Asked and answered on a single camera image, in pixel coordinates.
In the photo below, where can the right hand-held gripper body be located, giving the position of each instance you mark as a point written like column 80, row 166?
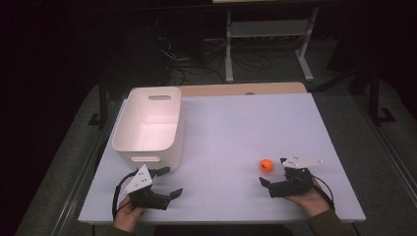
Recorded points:
column 295, row 183

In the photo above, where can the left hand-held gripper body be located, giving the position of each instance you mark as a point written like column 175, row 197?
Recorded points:
column 141, row 183

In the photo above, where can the orange ball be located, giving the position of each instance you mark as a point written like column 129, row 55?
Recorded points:
column 266, row 165

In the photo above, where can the white plastic bin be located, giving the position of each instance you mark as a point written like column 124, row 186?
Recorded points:
column 147, row 131

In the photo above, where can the grey metal desk frame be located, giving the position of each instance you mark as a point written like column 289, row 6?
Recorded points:
column 267, row 29

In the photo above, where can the black metal stand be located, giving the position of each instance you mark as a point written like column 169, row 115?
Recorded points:
column 103, row 105
column 375, row 98

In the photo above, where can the person's right hand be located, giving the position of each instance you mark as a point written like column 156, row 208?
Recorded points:
column 311, row 203

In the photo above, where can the person's left hand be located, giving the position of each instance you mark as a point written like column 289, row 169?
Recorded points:
column 124, row 218

